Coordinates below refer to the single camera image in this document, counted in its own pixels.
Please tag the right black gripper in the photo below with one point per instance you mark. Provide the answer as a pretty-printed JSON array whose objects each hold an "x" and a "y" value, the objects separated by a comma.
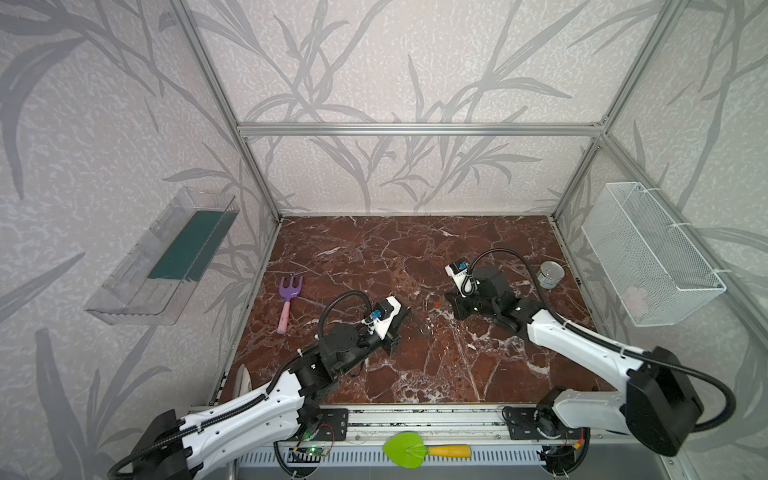
[{"x": 459, "y": 301}]

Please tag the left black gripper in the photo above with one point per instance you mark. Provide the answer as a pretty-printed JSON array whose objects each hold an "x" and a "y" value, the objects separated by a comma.
[{"x": 395, "y": 321}]

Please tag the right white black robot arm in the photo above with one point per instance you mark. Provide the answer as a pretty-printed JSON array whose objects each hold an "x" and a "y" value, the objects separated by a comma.
[{"x": 651, "y": 400}]

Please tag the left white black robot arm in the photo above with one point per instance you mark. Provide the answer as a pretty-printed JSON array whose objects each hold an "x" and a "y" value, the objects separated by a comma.
[{"x": 198, "y": 444}]

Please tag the small grey metal cup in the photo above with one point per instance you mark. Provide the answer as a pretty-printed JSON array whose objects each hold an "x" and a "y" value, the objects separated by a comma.
[{"x": 550, "y": 274}]

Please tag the green yellow toy shovel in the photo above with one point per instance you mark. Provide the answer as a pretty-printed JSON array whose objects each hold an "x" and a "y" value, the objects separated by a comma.
[{"x": 407, "y": 450}]

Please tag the purple pink toy rake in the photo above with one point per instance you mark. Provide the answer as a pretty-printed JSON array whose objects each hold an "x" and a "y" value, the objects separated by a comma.
[{"x": 289, "y": 288}]

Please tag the pink object in basket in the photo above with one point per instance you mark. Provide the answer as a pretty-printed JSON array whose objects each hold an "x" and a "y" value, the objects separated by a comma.
[{"x": 635, "y": 301}]

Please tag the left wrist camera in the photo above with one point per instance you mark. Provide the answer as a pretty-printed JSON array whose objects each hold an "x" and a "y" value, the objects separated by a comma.
[{"x": 382, "y": 317}]

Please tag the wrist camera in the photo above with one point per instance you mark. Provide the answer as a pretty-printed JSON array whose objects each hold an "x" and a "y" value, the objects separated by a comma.
[
  {"x": 382, "y": 317},
  {"x": 458, "y": 271}
]

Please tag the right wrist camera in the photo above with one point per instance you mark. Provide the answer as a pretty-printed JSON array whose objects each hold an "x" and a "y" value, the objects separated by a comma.
[{"x": 458, "y": 271}]

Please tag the aluminium front rail frame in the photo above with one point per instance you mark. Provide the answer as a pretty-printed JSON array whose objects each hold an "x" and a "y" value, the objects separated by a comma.
[{"x": 420, "y": 420}]

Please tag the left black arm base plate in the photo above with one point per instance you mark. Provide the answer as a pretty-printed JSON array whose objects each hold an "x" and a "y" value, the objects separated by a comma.
[{"x": 332, "y": 425}]

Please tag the left circuit board with wires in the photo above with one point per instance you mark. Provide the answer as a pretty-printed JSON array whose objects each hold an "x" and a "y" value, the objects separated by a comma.
[{"x": 306, "y": 451}]

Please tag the circuit board with wires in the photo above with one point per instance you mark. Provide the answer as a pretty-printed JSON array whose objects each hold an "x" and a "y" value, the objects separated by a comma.
[
  {"x": 306, "y": 451},
  {"x": 560, "y": 462}
]

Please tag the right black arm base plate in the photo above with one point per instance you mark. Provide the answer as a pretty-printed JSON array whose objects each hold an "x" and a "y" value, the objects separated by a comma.
[{"x": 530, "y": 423}]

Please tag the right circuit board with wires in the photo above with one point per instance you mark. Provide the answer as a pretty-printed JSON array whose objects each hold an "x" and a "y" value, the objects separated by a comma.
[{"x": 560, "y": 462}]

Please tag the white wire mesh basket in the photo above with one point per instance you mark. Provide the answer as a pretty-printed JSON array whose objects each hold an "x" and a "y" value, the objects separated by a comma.
[{"x": 639, "y": 244}]

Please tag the clear plastic wall shelf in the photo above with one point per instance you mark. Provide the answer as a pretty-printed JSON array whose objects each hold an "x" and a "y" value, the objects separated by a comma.
[{"x": 153, "y": 284}]

